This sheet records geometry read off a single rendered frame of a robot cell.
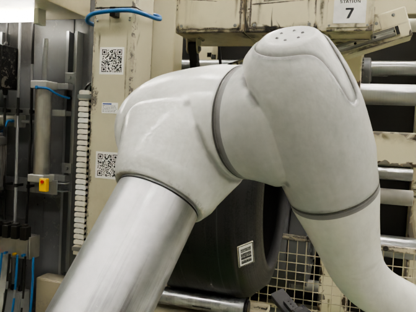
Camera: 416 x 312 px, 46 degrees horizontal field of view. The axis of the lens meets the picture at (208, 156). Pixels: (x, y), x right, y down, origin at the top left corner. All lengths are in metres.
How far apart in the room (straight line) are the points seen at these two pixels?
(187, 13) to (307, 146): 1.19
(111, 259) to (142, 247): 0.03
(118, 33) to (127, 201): 0.93
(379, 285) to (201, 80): 0.31
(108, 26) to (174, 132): 0.93
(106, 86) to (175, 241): 0.93
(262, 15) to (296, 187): 1.09
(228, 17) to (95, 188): 0.66
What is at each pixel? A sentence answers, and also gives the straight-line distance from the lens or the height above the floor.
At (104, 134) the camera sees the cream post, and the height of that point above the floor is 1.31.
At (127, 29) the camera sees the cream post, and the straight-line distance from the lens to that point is 1.40.
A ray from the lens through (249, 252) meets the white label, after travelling 1.13.
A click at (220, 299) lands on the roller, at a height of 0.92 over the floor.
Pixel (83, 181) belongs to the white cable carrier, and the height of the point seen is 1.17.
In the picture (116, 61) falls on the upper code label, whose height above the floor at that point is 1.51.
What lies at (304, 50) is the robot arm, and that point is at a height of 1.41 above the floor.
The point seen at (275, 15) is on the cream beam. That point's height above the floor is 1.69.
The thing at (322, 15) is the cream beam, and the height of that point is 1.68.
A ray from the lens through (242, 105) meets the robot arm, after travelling 0.49.
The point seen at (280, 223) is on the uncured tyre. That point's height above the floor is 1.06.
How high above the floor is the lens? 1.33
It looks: 3 degrees down
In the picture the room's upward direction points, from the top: 3 degrees clockwise
